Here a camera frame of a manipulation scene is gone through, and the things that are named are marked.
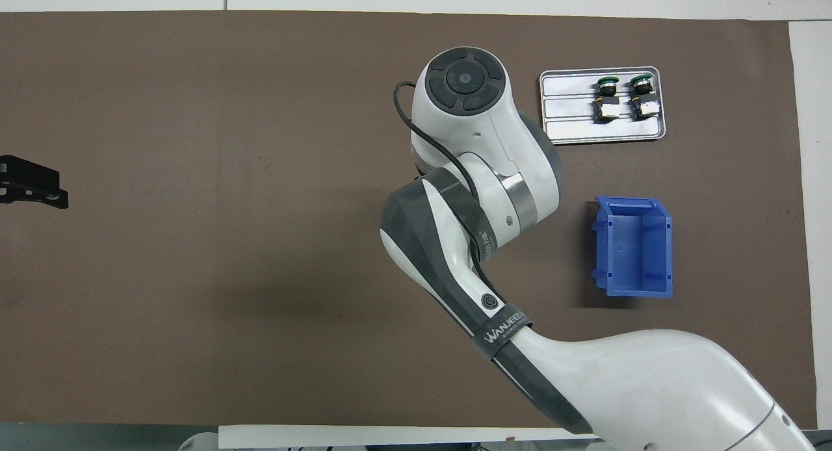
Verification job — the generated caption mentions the brown paper table mat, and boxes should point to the brown paper table mat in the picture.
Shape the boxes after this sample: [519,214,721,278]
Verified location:
[0,10,818,431]

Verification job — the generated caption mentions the silver metal tray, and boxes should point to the silver metal tray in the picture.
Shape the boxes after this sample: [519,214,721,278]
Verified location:
[539,66,668,146]

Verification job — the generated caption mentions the blue plastic storage bin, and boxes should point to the blue plastic storage bin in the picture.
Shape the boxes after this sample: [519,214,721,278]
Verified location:
[590,196,673,299]

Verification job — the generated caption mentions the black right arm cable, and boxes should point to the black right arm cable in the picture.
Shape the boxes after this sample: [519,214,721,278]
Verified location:
[393,81,504,312]

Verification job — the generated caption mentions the green push button switch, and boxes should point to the green push button switch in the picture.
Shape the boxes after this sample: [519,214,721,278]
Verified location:
[628,75,658,121]
[593,76,627,124]

